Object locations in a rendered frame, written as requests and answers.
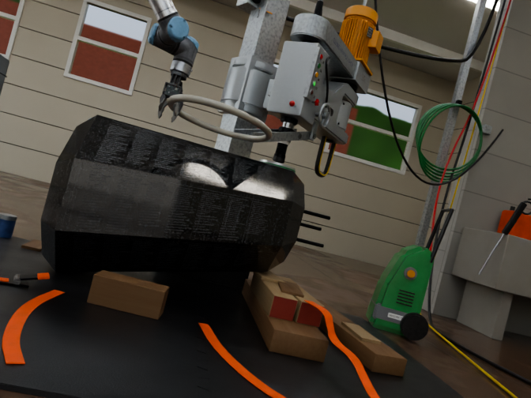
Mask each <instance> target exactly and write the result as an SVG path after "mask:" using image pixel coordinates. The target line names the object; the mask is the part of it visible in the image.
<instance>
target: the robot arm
mask: <svg viewBox="0 0 531 398"><path fill-rule="evenodd" d="M148 1H149V4H150V5H151V7H152V9H153V12H154V13H155V16H156V19H157V21H158V23H159V24H157V23H155V24H154V25H153V26H152V28H151V30H150V33H149V37H148V42H149V43H150V44H152V45H153V46H155V47H158V48H160V49H161V50H163V51H166V52H168V53H169V54H172V55H174V58H173V61H172V64H171V68H170V71H171V80H170V83H168V82H165V85H164V89H163V91H162V93H163V94H162V95H161V97H160V104H159V108H158V118H160V117H161V116H162V113H163V111H164V108H165V107H166V106H167V105H168V104H167V98H169V97H170V96H173V95H178V94H183V83H182V81H186V79H187V78H188V77H189V76H190V72H193V70H192V67H193V64H194V60H195V57H196V54H197V52H198V47H199V44H198V41H197V40H196V39H194V38H193V37H191V36H188V34H189V25H188V24H187V22H186V20H185V19H183V18H182V17H180V16H179V13H178V11H177V10H176V9H175V7H174V4H173V2H172V0H148ZM165 88H166V90H165ZM173 107H174V111H173V116H172V117H171V122H174V121H175V119H176V118H177V116H178V114H179V112H180V111H181V109H182V107H183V102H175V104H174V106H173Z"/></svg>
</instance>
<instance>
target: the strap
mask: <svg viewBox="0 0 531 398"><path fill-rule="evenodd" d="M64 293H65V292H63V291H57V290H53V291H49V292H48V293H45V294H43V295H40V296H38V297H35V298H33V299H31V300H30V301H28V302H26V303H25V304H24V305H23V306H21V307H20V308H19V309H18V310H17V311H16V312H15V313H14V314H13V316H12V317H11V318H10V320H9V323H8V324H7V326H6V329H5V331H4V334H3V337H2V350H3V354H4V357H5V361H6V364H25V362H24V357H23V355H22V352H21V347H20V337H21V330H22V329H23V326H24V323H25V322H26V320H27V318H28V316H29V315H30V313H31V312H32V311H33V310H34V309H35V308H36V307H38V306H39V305H41V304H42V303H44V302H46V301H48V300H50V299H52V298H54V297H57V296H59V295H61V294H64ZM304 301H305V302H308V303H310V304H311V305H312V306H315V307H316V308H317V309H319V310H320V311H321V312H322V314H323V315H324V318H325V321H326V327H327V331H328V336H329V338H330V340H331V342H332V343H333V344H334V345H335V346H336V347H338V348H339V349H340V350H341V351H343V352H344V353H345V354H346V355H347V356H348V358H349V359H350V360H351V362H352V364H353V365H354V367H355V368H356V372H357V373H358V375H359V377H360V380H361V382H362V384H363V386H364V388H365V390H366V392H367V394H368V395H369V397H370V398H380V397H379V396H378V394H377V392H376V391H375V389H374V387H373V385H372V383H371V381H370V379H369V377H368V376H367V373H366V371H365V369H364V368H363V365H362V363H361V361H360V360H359V359H358V358H357V357H356V356H355V355H354V354H353V353H352V352H351V351H350V350H349V349H348V348H346V347H345V346H344V345H343V344H342V343H341V342H340V340H339V339H338V338H337V336H336V333H335V331H334V326H333V318H332V315H331V314H330V312H329V311H328V310H326V309H325V308H323V307H322V306H320V305H318V304H317V303H315V302H312V301H307V300H304ZM198 324H199V325H200V327H201V329H202V331H203V332H204V334H205V336H206V338H207V340H208V341H209V342H210V343H211V345H212V346H213V348H214V349H215V350H216V351H217V352H218V353H219V355H220V356H221V357H222V358H223V359H224V360H225V361H226V362H227V363H228V364H229V365H230V366H231V367H233V368H234V369H235V370H236V371H237V372H238V373H239V374H241V375H242V376H243V377H244V378H246V379H247V380H248V381H249V382H250V383H251V384H253V385H254V386H255V387H257V388H258V389H260V390H262V391H263V392H264V393H265V394H267V395H269V396H271V397H272V398H286V397H284V396H282V395H281V394H280V393H278V392H276V391H274V390H273V389H271V388H270V387H269V386H267V385H265V384H264V383H263V382H261V381H260V380H258V379H257V378H256V377H255V376H254V375H253V374H252V373H250V372H249V371H248V370H247V369H246V368H244V367H243V366H242V365H241V364H240V363H239V362H237V361H236V360H235V359H234V358H233V357H232V356H231V355H230V354H229V353H228V352H227V350H226V349H225V348H224V347H223V346H222V344H221V343H220V341H219V340H218V339H217V337H216V336H215V334H214V333H213V330H212V329H211V328H210V327H209V325H208V324H203V323H198Z"/></svg>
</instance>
